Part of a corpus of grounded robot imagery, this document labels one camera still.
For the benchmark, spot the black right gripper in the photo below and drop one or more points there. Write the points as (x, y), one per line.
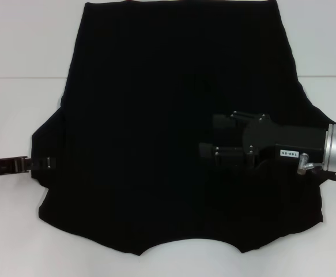
(288, 138)

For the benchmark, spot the black t-shirt with white print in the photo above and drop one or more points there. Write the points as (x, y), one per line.
(141, 115)

